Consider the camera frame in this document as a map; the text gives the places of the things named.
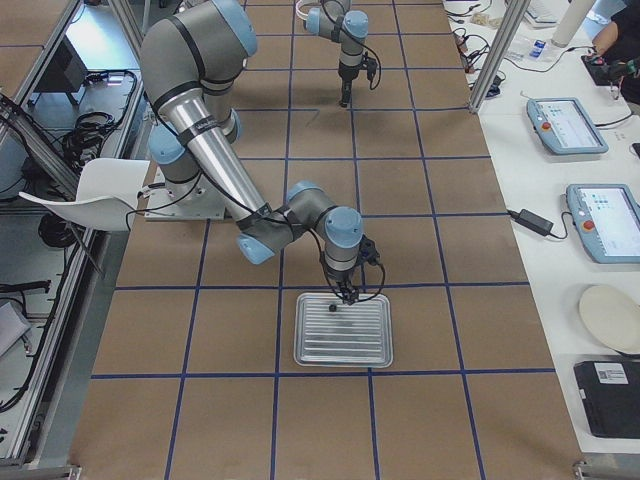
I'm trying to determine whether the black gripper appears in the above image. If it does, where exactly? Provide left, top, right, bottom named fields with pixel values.
left=339, top=69, right=356, bottom=108
left=327, top=269, right=360, bottom=304

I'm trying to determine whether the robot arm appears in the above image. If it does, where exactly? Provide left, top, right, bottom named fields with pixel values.
left=296, top=1, right=378, bottom=107
left=140, top=1, right=365, bottom=304

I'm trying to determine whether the silver ribbed metal tray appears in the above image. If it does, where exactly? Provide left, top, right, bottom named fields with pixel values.
left=293, top=293, right=393, bottom=368

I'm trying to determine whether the white curved plastic part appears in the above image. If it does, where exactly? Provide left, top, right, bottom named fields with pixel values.
left=295, top=0, right=311, bottom=21

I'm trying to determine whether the black power adapter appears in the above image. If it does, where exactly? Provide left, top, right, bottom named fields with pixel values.
left=508, top=209, right=553, bottom=237

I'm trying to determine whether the far blue teach pendant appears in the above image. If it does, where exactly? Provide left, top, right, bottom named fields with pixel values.
left=526, top=97, right=609, bottom=155

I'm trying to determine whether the blue teach pendant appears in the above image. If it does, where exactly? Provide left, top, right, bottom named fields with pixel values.
left=566, top=184, right=639, bottom=264
left=526, top=97, right=609, bottom=155

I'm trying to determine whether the white chair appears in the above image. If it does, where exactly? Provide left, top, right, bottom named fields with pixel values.
left=19, top=158, right=149, bottom=231

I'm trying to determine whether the white round plate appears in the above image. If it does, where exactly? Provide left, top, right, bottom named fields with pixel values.
left=578, top=285, right=639, bottom=355

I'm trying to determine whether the near blue teach pendant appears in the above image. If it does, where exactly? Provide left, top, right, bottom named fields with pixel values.
left=566, top=184, right=639, bottom=264

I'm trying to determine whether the black laptop box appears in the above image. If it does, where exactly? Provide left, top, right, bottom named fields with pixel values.
left=574, top=361, right=639, bottom=439

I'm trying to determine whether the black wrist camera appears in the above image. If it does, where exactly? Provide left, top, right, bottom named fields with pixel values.
left=359, top=236, right=380, bottom=266

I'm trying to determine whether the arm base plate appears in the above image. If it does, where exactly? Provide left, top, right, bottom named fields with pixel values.
left=145, top=153, right=226, bottom=221

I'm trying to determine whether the aluminium frame post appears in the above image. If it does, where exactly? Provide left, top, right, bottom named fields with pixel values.
left=468, top=0, right=530, bottom=114

